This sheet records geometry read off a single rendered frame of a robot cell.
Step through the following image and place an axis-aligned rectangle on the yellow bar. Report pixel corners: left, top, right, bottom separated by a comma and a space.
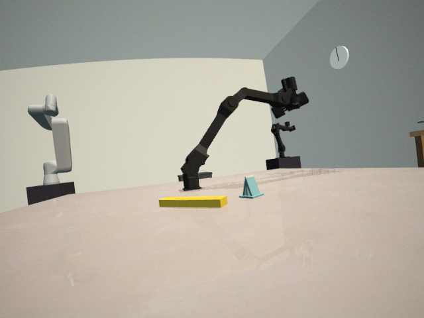
159, 196, 228, 207

